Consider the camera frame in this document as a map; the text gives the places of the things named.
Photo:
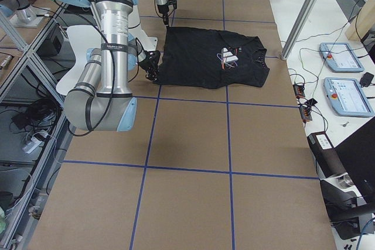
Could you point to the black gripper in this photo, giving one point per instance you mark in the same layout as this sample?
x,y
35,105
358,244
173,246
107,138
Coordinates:
x,y
147,64
163,10

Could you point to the black graphic t-shirt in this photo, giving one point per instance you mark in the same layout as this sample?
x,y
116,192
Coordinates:
x,y
211,59

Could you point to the white power strip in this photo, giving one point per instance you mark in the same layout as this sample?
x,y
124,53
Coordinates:
x,y
35,141

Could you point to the upper teach pendant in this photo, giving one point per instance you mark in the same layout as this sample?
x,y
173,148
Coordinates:
x,y
340,57

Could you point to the teach pendant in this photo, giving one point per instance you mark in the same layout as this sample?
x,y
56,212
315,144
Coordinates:
x,y
340,57
347,97

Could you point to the lower teach pendant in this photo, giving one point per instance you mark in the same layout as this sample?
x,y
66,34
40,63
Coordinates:
x,y
347,97

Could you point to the black power adapter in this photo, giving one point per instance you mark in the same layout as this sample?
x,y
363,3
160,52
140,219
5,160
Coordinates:
x,y
366,79

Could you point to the black monitor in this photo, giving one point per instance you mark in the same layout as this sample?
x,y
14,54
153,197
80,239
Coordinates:
x,y
356,154

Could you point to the aluminium frame post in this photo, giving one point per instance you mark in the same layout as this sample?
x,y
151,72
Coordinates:
x,y
297,27

